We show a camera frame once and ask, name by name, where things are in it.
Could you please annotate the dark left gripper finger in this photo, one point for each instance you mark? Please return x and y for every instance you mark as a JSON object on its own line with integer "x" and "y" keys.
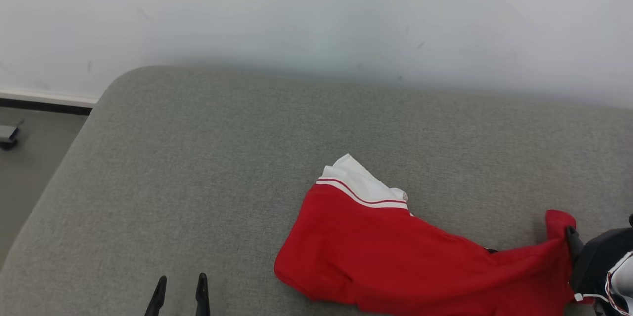
{"x": 202, "y": 298}
{"x": 157, "y": 301}

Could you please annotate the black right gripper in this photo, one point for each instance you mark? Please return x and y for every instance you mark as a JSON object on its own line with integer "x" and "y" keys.
{"x": 593, "y": 266}

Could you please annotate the red jersey with white trim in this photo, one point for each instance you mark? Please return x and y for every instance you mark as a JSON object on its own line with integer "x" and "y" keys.
{"x": 395, "y": 261}

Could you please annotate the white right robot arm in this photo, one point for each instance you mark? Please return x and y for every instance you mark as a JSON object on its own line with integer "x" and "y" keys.
{"x": 624, "y": 281}

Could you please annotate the grey metal leg with caster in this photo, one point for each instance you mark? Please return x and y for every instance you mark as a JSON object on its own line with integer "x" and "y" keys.
{"x": 8, "y": 135}

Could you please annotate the white and black wall baseboard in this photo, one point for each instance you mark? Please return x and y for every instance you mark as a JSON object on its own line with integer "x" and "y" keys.
{"x": 44, "y": 101}

